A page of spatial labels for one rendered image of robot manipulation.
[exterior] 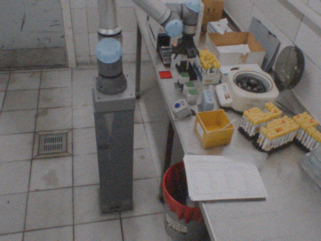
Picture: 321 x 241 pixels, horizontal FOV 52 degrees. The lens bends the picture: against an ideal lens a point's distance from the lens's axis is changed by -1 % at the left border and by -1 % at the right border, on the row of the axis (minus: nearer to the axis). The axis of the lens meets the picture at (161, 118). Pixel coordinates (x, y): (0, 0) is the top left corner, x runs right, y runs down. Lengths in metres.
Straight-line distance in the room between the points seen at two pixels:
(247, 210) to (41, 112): 2.18
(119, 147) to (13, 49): 2.01
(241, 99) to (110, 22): 0.72
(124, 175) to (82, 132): 0.91
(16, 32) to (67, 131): 1.13
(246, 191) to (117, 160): 0.82
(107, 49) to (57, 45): 1.99
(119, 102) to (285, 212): 0.86
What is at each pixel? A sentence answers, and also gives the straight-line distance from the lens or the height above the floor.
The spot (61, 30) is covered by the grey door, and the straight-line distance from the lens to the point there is 3.40.
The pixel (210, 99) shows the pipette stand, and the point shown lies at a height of 0.97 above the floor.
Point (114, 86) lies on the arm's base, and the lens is 1.58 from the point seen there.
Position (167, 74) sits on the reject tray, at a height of 0.88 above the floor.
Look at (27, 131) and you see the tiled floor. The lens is 2.91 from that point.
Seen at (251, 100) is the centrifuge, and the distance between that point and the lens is 1.66.
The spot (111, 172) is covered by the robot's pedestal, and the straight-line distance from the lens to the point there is 1.96.
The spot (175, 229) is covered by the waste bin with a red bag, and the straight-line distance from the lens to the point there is 2.06.
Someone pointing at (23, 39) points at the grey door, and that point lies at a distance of 3.47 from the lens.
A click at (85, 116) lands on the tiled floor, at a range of 2.96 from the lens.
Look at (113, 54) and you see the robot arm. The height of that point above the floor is 1.16.
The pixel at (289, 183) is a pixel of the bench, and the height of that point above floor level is 0.87.
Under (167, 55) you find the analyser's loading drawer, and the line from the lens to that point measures 2.00.
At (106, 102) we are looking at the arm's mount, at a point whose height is 0.93.
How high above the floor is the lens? 1.92
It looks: 41 degrees down
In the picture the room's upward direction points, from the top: 5 degrees clockwise
